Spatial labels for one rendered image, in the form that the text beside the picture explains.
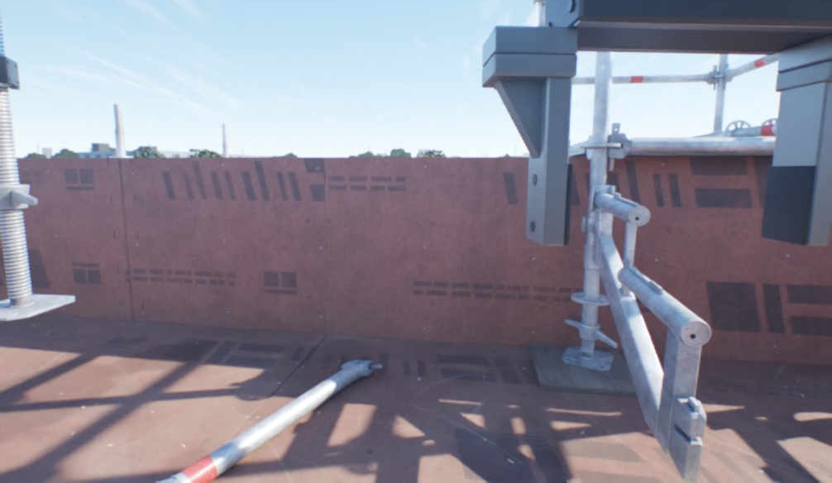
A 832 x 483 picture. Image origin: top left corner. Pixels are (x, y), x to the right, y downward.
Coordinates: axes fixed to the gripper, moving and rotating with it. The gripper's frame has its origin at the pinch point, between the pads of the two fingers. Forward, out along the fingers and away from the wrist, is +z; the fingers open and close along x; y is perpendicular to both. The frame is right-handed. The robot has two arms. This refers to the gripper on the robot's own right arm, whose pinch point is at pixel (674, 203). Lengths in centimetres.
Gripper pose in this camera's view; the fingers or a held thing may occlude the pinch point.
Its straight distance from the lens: 25.4
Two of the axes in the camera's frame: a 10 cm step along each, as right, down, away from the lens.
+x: 10.0, 0.0, 0.3
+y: 0.3, 1.2, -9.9
